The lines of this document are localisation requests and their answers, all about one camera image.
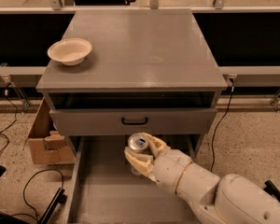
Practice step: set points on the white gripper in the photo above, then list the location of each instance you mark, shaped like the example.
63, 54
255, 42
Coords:
170, 167

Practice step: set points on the silver redbull can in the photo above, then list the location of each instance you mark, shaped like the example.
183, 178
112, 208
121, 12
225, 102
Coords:
139, 144

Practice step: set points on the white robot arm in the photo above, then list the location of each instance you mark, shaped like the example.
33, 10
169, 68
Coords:
231, 199

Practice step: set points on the open grey middle drawer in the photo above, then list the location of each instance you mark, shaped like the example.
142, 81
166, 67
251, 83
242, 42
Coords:
105, 191

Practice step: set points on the grey drawer cabinet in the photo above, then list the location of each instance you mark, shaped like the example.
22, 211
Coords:
140, 59

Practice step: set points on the black stand leg left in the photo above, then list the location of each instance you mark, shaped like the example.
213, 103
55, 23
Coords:
59, 198

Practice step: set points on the black stand leg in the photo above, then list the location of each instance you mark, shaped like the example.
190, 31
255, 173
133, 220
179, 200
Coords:
59, 198
271, 189

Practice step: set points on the brown cardboard box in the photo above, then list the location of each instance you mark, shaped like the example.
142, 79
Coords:
45, 143

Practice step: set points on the black stand leg right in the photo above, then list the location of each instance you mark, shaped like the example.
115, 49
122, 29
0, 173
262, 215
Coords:
271, 189

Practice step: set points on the white paper bowl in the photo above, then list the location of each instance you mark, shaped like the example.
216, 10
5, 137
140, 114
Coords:
70, 51

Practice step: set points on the black drawer handle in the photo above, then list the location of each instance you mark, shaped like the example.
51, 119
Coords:
134, 122

